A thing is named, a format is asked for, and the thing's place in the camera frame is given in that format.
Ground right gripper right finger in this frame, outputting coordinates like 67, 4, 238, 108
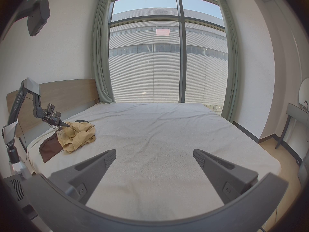
193, 149, 259, 206

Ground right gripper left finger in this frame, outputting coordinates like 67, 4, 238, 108
50, 149, 117, 205

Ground tan shorts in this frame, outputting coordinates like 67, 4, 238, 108
57, 121, 96, 154

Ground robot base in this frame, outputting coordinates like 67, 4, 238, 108
2, 161, 37, 223

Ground bed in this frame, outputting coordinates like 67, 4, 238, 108
6, 78, 282, 220

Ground brown shorts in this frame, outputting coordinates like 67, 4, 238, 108
39, 129, 65, 164

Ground grey small table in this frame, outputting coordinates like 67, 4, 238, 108
275, 102, 309, 150

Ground window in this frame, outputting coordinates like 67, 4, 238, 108
107, 0, 228, 112

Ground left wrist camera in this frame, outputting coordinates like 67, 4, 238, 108
47, 103, 61, 117

